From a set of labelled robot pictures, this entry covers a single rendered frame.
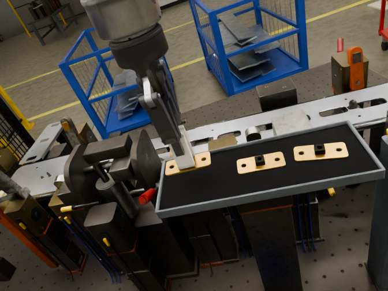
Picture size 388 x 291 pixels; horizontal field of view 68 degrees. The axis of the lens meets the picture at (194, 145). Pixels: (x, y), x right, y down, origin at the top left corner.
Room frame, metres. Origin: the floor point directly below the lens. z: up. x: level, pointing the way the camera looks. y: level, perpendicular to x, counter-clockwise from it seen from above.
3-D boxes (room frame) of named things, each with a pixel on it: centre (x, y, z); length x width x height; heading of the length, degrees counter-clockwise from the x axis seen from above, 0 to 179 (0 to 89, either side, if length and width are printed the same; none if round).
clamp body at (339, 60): (0.82, -0.57, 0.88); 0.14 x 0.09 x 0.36; 167
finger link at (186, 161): (0.40, 0.02, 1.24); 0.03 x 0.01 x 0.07; 79
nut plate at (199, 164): (0.41, 0.02, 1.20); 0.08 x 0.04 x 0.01; 79
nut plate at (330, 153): (0.36, -0.20, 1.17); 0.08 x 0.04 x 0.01; 67
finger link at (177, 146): (0.38, 0.03, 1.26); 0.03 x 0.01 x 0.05; 169
